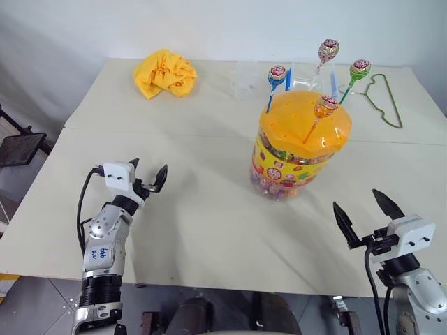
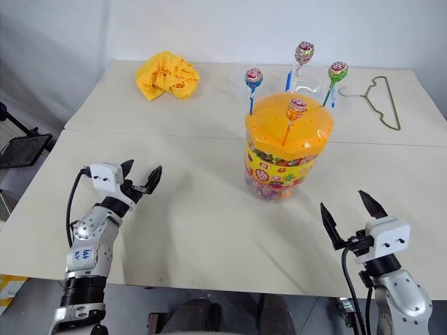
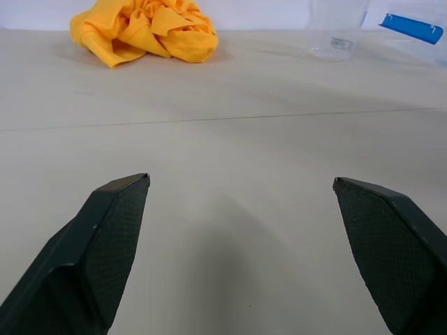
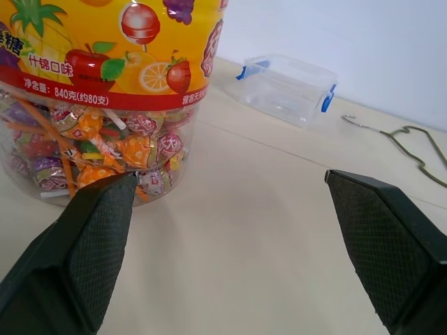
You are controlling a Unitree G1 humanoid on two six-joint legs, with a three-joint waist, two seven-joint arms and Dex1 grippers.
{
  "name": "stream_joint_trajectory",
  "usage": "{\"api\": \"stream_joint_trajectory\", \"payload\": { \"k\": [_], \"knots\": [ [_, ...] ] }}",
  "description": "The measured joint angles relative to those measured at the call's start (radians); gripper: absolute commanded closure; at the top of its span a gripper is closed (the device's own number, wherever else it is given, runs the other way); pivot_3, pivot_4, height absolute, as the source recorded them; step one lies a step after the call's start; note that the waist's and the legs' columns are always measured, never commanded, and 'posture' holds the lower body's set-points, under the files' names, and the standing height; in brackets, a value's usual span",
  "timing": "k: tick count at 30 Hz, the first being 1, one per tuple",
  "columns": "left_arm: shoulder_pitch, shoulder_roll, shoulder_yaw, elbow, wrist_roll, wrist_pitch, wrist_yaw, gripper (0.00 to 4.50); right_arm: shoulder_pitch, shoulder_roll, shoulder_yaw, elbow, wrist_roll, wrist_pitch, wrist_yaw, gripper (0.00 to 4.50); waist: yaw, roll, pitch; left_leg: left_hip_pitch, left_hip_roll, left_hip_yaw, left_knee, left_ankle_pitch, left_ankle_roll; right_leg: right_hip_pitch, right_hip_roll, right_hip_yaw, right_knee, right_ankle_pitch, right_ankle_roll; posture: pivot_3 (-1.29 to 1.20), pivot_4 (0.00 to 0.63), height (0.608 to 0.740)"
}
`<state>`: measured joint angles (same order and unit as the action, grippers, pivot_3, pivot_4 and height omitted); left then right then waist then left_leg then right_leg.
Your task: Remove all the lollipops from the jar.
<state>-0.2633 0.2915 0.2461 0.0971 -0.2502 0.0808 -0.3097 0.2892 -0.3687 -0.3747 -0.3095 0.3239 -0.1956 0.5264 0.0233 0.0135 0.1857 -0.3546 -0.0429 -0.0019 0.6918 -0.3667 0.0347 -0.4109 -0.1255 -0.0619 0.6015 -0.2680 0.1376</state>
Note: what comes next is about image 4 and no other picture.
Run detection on green wire clothes hanger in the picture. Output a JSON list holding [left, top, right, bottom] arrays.
[[341, 115, 447, 188]]

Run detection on clear lollipop tub yellow label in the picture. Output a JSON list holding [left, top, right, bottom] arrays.
[[0, 0, 228, 207]]

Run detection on clear box blue latches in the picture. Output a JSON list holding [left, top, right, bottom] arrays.
[[235, 53, 339, 129]]

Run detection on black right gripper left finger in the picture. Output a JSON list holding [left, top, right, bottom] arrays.
[[0, 170, 139, 335]]

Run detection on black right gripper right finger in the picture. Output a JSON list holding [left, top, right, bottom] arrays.
[[324, 169, 447, 335]]

